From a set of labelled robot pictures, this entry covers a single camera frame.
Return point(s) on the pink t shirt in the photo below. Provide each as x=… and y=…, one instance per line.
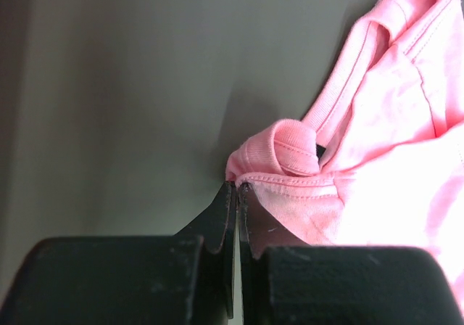
x=378, y=159

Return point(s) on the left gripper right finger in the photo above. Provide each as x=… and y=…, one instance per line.
x=285, y=281

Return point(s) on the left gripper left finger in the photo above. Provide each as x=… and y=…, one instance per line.
x=186, y=278

